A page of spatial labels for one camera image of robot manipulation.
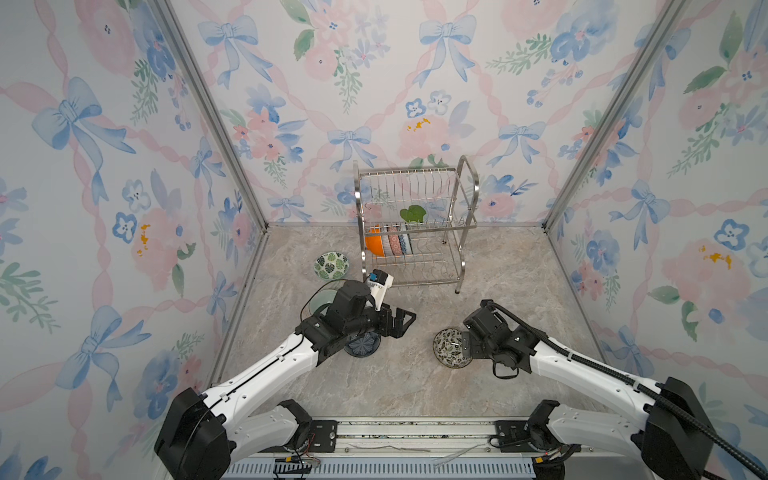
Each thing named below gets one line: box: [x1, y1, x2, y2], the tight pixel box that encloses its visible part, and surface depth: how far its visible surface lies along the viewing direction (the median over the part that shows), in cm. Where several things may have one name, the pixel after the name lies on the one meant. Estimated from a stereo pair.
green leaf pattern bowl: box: [314, 251, 350, 281], surface depth 107 cm
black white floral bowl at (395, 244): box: [388, 234, 404, 256], surface depth 100 cm
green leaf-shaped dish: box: [400, 204, 427, 223], surface depth 87 cm
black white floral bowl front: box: [432, 328, 473, 369], surface depth 89 cm
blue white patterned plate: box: [400, 233, 413, 255], surface depth 100 cm
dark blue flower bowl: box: [344, 332, 381, 358], surface depth 89 cm
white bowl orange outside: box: [365, 224, 385, 257], surface depth 100 cm
